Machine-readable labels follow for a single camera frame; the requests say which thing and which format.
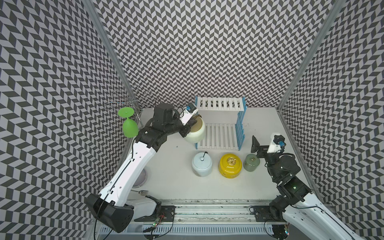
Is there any green tea canister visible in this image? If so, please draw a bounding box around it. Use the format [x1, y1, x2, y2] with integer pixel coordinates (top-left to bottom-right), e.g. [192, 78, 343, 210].
[244, 154, 261, 172]

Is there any cream canister brown lid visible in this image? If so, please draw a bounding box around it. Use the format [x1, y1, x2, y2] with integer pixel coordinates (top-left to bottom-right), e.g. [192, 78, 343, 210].
[184, 116, 206, 144]

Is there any yellow tea canister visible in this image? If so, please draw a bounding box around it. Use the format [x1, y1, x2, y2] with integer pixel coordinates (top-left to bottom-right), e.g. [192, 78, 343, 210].
[219, 154, 243, 179]

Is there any blue white slatted shelf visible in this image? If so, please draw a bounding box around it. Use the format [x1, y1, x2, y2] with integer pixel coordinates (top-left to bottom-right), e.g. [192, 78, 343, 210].
[195, 96, 247, 151]

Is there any light blue tea canister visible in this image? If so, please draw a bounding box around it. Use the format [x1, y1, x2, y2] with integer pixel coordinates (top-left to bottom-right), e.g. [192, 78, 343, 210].
[192, 152, 213, 177]

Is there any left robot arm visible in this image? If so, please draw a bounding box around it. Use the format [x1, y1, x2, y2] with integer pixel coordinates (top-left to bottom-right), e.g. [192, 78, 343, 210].
[86, 103, 198, 233]

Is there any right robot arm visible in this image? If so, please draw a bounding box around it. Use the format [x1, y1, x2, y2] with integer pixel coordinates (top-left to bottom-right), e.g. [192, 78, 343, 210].
[251, 134, 361, 240]

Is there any green plastic wine glass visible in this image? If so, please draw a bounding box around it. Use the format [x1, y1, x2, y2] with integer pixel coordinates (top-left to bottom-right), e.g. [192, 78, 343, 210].
[118, 107, 139, 138]

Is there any lilac bowl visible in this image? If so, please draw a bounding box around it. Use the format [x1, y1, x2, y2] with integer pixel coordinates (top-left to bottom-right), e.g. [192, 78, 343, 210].
[133, 168, 148, 189]

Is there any metal fork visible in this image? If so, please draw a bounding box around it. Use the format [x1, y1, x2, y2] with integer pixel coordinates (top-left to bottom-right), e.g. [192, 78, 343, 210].
[131, 190, 149, 196]

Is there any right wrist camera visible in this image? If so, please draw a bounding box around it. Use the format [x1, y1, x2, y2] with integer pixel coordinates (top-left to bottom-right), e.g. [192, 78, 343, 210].
[267, 133, 286, 154]

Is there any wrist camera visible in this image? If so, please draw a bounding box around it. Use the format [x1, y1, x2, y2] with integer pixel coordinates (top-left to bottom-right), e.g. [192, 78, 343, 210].
[267, 133, 286, 154]
[179, 103, 198, 126]

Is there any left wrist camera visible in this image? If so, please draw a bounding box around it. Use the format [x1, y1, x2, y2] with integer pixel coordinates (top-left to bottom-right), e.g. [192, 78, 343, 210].
[179, 103, 198, 126]

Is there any chrome wire glass rack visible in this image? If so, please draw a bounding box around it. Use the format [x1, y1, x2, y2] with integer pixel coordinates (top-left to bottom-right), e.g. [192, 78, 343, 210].
[102, 90, 145, 129]

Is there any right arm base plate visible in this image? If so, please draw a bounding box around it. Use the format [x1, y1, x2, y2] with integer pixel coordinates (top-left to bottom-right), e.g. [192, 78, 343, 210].
[251, 206, 280, 223]

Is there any aluminium front rail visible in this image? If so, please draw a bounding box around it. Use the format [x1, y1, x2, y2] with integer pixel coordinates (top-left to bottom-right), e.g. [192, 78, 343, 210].
[89, 199, 343, 226]

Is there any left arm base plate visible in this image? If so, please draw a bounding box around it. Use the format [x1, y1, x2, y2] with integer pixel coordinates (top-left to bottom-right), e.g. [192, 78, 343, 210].
[134, 205, 176, 223]

